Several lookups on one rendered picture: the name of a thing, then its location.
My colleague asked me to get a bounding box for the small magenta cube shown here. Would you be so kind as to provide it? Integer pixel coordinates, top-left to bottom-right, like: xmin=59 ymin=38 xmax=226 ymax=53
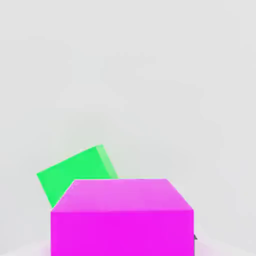
xmin=50 ymin=178 xmax=195 ymax=256

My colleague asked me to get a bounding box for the small green cube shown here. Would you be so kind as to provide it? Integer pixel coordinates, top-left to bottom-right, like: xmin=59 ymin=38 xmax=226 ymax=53
xmin=36 ymin=144 xmax=119 ymax=209

